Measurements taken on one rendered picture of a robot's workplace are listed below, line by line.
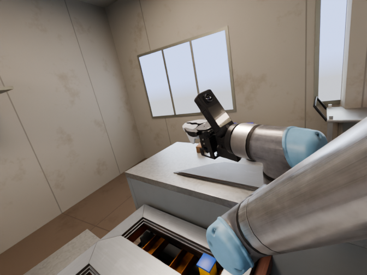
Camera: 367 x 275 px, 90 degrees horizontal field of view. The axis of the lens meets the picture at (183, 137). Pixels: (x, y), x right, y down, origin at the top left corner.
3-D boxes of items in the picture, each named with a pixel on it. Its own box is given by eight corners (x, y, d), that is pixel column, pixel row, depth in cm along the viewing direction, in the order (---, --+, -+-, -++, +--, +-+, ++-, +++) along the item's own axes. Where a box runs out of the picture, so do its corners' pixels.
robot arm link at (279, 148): (308, 191, 28) (309, 138, 25) (247, 170, 37) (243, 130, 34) (329, 169, 32) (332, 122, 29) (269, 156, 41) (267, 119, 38)
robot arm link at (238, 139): (242, 133, 34) (266, 117, 38) (224, 131, 38) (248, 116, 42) (248, 167, 37) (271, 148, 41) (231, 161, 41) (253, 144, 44)
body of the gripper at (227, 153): (199, 155, 51) (233, 167, 41) (190, 127, 48) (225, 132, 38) (217, 142, 54) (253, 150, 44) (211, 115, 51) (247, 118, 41)
